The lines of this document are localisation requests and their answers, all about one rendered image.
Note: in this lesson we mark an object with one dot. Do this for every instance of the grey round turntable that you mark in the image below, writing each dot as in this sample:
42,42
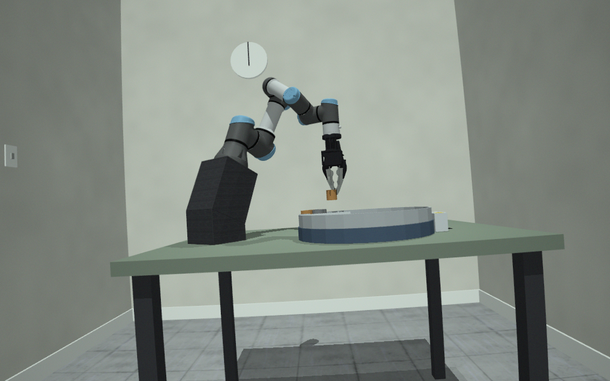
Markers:
371,225

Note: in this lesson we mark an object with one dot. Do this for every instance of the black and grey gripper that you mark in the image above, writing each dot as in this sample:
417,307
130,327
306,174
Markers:
333,157

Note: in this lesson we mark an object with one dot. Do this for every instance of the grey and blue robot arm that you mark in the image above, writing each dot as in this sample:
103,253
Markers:
242,137

